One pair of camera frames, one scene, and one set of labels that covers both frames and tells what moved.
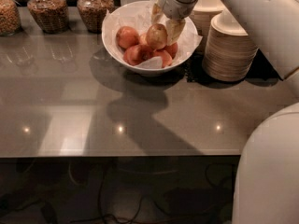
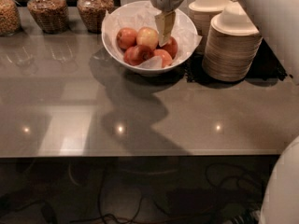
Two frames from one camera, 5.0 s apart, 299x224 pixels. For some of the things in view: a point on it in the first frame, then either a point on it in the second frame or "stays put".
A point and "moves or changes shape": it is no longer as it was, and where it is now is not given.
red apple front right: x=164 y=56 stays put
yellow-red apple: x=157 y=36 moves or changes shape
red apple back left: x=127 y=36 stays put
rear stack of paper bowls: x=206 y=6 stays put
